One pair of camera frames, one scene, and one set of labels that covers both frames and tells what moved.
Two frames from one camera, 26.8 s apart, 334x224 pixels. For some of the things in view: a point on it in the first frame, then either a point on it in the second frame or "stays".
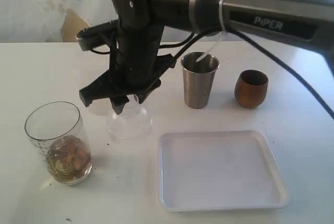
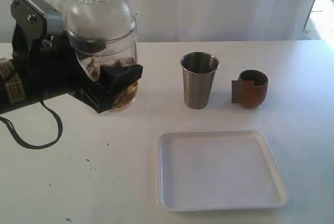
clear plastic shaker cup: x=56 y=129 to x=125 y=54
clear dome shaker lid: x=134 y=121 to x=99 y=20
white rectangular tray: x=219 y=170 stays
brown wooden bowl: x=251 y=87 stays
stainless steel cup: x=199 y=78 stays
